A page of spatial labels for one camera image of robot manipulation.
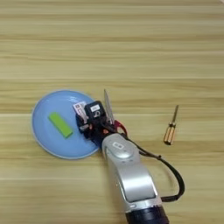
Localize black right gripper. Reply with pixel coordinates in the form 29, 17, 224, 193
75, 113, 118, 147

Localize white pink small box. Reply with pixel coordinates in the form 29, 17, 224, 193
72, 101, 88, 124

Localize green rectangular block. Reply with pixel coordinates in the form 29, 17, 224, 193
47, 111, 74, 139

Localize red handled scissors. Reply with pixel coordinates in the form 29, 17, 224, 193
103, 88, 129, 137

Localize blue round plate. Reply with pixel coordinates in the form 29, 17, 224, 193
31, 89, 102, 160

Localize orange handled screwdriver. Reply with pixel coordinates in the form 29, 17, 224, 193
163, 104, 180, 146

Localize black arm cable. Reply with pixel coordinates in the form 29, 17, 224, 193
125, 136, 186, 203

